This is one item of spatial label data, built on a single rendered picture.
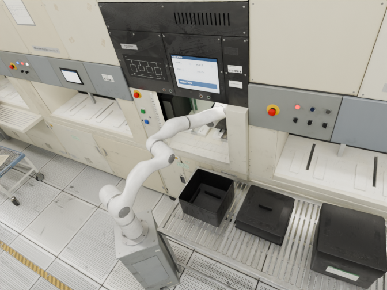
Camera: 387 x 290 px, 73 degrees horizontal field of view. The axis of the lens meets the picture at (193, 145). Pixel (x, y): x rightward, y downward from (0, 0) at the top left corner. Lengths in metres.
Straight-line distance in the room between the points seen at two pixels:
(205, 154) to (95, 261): 1.50
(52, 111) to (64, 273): 1.64
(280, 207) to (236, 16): 1.10
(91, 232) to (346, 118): 2.50
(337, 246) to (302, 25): 1.02
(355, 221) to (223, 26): 1.16
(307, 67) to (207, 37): 0.49
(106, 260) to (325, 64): 2.37
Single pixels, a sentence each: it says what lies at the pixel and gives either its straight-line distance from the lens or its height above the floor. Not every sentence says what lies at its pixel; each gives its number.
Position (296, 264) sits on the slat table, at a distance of 1.69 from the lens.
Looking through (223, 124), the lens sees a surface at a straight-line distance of 2.03.
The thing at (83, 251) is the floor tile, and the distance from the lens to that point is 2.93.
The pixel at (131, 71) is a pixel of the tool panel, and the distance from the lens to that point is 1.83.
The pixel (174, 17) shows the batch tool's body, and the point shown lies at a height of 1.88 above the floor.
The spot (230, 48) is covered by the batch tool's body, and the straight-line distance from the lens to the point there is 1.37.
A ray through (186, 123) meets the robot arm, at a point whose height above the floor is 1.35.
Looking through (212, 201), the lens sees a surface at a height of 0.77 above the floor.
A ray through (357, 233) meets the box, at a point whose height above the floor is 1.01.
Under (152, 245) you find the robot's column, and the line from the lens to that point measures 1.79.
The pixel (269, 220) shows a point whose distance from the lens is 1.67.
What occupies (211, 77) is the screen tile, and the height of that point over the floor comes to 1.57.
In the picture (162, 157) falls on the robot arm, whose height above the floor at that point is 1.28.
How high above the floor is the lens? 2.31
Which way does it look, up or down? 43 degrees down
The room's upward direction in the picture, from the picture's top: 12 degrees counter-clockwise
